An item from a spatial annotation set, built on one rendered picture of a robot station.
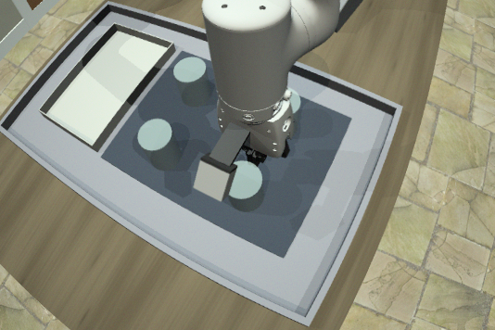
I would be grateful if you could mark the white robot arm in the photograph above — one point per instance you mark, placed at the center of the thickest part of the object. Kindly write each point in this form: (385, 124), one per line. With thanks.
(253, 45)

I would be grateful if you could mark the clear glass jar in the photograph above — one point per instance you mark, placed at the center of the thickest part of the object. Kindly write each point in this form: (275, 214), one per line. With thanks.
(193, 82)
(159, 143)
(295, 103)
(247, 192)

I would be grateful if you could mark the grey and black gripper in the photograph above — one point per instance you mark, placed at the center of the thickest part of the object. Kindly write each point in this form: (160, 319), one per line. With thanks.
(266, 137)

